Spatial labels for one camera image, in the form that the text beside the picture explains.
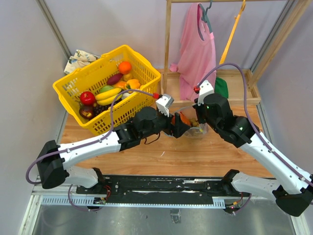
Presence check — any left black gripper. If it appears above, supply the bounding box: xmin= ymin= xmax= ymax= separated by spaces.
xmin=141 ymin=108 xmax=190 ymax=140

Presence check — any brown longan bunch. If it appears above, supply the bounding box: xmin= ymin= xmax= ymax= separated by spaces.
xmin=185 ymin=117 xmax=207 ymax=138

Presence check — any clear zip top bag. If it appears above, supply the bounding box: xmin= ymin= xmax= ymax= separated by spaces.
xmin=163 ymin=105 xmax=209 ymax=140

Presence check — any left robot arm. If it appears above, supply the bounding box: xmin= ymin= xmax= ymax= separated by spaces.
xmin=36 ymin=107 xmax=191 ymax=194

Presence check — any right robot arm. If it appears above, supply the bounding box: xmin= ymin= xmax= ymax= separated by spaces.
xmin=193 ymin=93 xmax=313 ymax=217

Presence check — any green cloth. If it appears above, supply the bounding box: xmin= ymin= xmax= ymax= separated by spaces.
xmin=214 ymin=77 xmax=229 ymax=98

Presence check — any wooden clothes rack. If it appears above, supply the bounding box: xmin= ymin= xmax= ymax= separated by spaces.
xmin=160 ymin=0 xmax=312 ymax=108

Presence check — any pink shirt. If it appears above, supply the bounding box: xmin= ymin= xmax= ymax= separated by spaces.
xmin=170 ymin=3 xmax=216 ymax=101

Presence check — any white garlic bulb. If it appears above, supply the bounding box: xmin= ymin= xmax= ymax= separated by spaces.
xmin=121 ymin=92 xmax=132 ymax=100

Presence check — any yellow bell pepper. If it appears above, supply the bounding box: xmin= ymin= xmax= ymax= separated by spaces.
xmin=125 ymin=79 xmax=141 ymax=90

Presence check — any yellow banana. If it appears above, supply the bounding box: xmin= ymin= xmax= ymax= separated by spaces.
xmin=95 ymin=88 xmax=122 ymax=106

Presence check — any purple sweet potato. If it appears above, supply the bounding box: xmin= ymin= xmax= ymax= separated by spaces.
xmin=107 ymin=73 xmax=123 ymax=86

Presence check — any orange fruit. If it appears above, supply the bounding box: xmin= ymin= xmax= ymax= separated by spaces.
xmin=118 ymin=61 xmax=132 ymax=74

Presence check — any dark grape bunch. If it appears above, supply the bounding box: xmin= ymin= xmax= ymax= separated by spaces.
xmin=93 ymin=97 xmax=114 ymax=116

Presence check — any yellow clothes hanger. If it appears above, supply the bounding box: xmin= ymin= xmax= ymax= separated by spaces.
xmin=219 ymin=0 xmax=246 ymax=64

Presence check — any green fruit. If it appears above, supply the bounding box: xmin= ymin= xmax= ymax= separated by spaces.
xmin=100 ymin=85 xmax=114 ymax=93

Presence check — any teal clothes hanger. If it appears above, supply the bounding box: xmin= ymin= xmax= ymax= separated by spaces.
xmin=197 ymin=0 xmax=213 ymax=41

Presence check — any bright red apple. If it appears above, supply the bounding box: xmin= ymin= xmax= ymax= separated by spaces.
xmin=80 ymin=91 xmax=96 ymax=106

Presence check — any yellow plastic basket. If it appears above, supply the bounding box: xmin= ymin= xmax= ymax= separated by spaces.
xmin=53 ymin=45 xmax=161 ymax=136

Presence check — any patterned cloth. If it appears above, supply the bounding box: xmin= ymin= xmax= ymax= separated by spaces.
xmin=64 ymin=49 xmax=100 ymax=74

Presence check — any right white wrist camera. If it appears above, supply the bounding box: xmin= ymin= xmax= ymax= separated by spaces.
xmin=194 ymin=80 xmax=214 ymax=106

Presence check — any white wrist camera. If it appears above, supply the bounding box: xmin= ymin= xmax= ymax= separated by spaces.
xmin=156 ymin=94 xmax=174 ymax=117
xmin=194 ymin=80 xmax=214 ymax=106

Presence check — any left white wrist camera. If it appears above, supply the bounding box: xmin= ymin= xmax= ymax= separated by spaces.
xmin=156 ymin=94 xmax=174 ymax=117

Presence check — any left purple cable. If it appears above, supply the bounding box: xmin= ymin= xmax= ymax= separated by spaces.
xmin=25 ymin=89 xmax=161 ymax=184

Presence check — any purple cable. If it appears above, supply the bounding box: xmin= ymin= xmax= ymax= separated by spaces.
xmin=25 ymin=89 xmax=161 ymax=184
xmin=199 ymin=63 xmax=313 ymax=205

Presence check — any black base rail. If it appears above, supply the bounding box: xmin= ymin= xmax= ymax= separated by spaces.
xmin=75 ymin=175 xmax=249 ymax=209

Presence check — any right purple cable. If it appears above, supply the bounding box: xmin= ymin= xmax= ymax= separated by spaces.
xmin=199 ymin=63 xmax=313 ymax=205

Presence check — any right aluminium frame post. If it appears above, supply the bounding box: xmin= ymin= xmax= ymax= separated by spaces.
xmin=250 ymin=0 xmax=295 ymax=73

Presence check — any aluminium frame post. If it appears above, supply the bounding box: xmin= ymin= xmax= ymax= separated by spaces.
xmin=36 ymin=0 xmax=71 ymax=58
xmin=250 ymin=0 xmax=295 ymax=73

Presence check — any left aluminium frame post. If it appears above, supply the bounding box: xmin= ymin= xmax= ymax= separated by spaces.
xmin=36 ymin=0 xmax=71 ymax=58

